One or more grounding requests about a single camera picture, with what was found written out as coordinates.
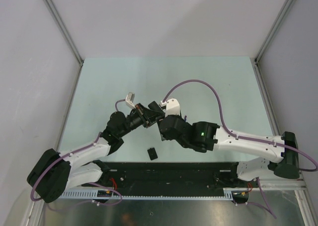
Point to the black remote control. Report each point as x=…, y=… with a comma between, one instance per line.
x=155, y=107

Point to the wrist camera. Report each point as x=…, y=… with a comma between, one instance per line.
x=171, y=106
x=131, y=99

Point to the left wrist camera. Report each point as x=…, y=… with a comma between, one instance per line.
x=131, y=99

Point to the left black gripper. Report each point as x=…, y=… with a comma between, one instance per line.
x=148, y=116

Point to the right aluminium frame post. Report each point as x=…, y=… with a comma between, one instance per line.
x=282, y=15

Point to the aluminium frame post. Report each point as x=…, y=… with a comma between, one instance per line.
x=282, y=15
x=63, y=30

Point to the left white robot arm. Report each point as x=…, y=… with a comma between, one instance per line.
x=56, y=171

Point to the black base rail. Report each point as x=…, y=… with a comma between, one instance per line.
x=162, y=179

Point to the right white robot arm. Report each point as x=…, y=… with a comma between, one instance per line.
x=270, y=153

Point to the black battery cover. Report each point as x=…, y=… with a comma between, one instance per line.
x=152, y=153

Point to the left aluminium frame post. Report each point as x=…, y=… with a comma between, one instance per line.
x=63, y=30

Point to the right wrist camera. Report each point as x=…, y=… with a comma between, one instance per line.
x=171, y=106

